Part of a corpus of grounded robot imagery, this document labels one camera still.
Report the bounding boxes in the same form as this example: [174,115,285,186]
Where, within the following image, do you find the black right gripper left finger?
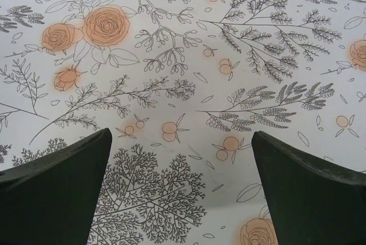
[0,128,113,245]

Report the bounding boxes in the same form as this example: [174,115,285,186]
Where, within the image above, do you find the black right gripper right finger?
[251,130,366,245]

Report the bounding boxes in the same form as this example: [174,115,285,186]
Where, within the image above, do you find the floral patterned table cover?
[0,0,366,245]

